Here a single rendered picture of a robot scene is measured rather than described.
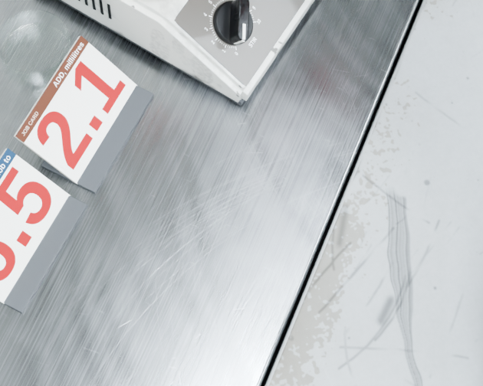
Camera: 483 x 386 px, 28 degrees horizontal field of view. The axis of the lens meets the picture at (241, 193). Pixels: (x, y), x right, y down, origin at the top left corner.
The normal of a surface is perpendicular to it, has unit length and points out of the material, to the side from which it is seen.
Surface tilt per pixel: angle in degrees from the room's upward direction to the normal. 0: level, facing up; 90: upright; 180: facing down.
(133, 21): 90
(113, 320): 0
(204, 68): 90
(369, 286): 0
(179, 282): 0
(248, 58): 30
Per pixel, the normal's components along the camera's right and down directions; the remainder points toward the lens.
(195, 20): 0.48, -0.04
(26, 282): 0.07, -0.34
